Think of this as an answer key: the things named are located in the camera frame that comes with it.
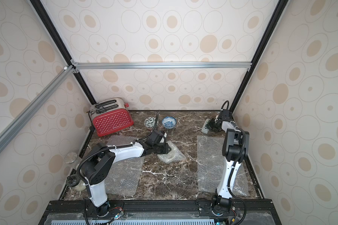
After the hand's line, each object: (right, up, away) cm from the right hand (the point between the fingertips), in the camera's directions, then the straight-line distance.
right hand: (213, 125), depth 105 cm
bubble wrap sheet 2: (-29, -19, -18) cm, 39 cm away
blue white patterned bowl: (-34, +2, +5) cm, 34 cm away
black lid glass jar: (-81, -30, -32) cm, 92 cm away
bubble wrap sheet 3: (-6, -25, -16) cm, 30 cm away
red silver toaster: (-73, +6, -11) cm, 74 cm away
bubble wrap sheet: (-58, -32, -22) cm, 70 cm away
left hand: (-29, -15, -16) cm, 36 cm away
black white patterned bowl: (-49, +2, +4) cm, 49 cm away
